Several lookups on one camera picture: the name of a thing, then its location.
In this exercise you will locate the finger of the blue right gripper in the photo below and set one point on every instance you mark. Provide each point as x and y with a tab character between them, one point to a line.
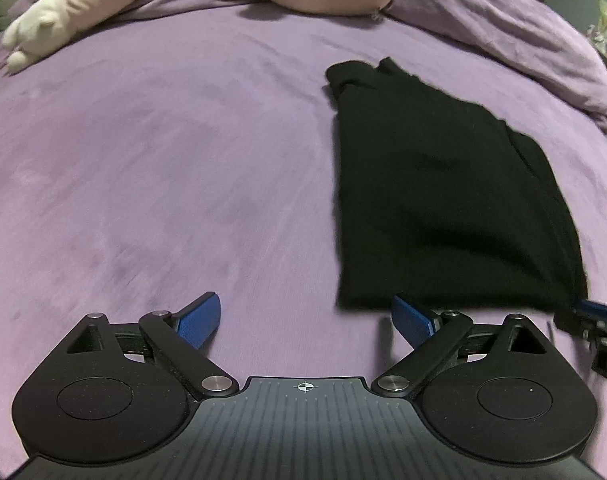
593	309

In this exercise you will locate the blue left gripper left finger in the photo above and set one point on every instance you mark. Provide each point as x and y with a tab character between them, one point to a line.
177	339

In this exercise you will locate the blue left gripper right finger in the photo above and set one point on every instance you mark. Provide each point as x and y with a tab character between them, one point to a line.
434	338

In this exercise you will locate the black garment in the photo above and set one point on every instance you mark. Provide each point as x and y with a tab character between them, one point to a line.
443	204

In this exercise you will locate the purple bed blanket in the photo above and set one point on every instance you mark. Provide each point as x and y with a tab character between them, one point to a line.
188	147

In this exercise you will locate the long pink plush pillow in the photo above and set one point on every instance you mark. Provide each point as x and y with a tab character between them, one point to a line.
48	25

